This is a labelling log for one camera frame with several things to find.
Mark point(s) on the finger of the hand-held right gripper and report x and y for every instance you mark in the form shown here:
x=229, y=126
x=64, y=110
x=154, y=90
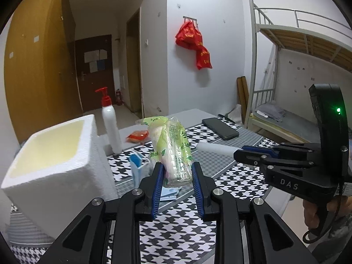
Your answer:
x=247, y=156
x=261, y=149

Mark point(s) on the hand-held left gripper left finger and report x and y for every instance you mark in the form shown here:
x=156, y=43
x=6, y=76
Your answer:
x=157, y=189

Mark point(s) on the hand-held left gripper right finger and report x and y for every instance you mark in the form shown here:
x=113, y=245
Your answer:
x=198, y=192

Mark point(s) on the green printed plastic packet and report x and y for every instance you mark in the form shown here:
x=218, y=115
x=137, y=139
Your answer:
x=176, y=148

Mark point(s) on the white foam box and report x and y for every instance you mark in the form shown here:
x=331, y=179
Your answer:
x=68, y=184

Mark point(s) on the person's right hand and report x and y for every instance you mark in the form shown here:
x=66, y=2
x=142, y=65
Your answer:
x=308, y=211

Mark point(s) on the houndstooth tablecloth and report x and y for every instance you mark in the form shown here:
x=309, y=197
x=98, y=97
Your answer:
x=233, y=176

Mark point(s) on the grey clothing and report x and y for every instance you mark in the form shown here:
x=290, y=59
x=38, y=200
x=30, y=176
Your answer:
x=271, y=111

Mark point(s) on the black smartphone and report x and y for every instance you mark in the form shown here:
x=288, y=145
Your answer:
x=220, y=128

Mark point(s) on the white plastic bag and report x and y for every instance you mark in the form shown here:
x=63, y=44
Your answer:
x=235, y=112

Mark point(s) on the wooden planks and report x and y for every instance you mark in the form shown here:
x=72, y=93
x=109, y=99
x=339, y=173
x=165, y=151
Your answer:
x=242, y=96

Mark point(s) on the red snack packet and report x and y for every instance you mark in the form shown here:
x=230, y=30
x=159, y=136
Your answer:
x=137, y=136

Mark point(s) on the white pump bottle red cap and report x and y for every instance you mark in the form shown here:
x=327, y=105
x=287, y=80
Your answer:
x=111, y=126

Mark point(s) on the red fire extinguisher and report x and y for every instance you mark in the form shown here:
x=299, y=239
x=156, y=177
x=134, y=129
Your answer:
x=118, y=97

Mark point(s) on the red plastic bag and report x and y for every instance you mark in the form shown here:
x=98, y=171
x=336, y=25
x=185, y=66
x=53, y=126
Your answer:
x=188, y=35
x=204, y=59

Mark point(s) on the metal bunk bed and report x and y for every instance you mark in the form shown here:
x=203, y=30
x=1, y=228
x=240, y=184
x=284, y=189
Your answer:
x=297, y=41

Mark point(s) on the dark brown door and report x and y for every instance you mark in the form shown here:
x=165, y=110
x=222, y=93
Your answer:
x=95, y=88

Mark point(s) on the blue paper notice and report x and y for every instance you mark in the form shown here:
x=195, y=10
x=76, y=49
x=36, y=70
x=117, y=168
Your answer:
x=97, y=66

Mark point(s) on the white paper notice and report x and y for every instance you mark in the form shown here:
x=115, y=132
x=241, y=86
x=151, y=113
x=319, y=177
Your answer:
x=102, y=54
x=91, y=56

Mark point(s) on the wooden wardrobe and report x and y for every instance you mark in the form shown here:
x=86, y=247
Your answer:
x=35, y=74

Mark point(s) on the wooden door frame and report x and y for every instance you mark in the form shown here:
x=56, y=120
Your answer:
x=134, y=66

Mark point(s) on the metal wall hook rack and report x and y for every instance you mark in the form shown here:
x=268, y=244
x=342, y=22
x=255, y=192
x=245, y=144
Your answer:
x=190, y=19

